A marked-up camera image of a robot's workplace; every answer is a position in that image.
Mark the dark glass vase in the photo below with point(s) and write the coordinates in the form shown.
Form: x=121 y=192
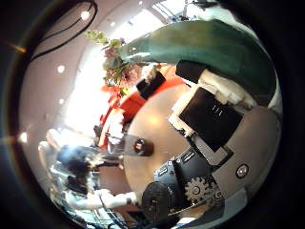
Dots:
x=139 y=145

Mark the black planter box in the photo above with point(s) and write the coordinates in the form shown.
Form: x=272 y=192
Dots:
x=151 y=85

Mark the orange sofa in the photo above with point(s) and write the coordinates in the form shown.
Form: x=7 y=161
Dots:
x=133 y=105

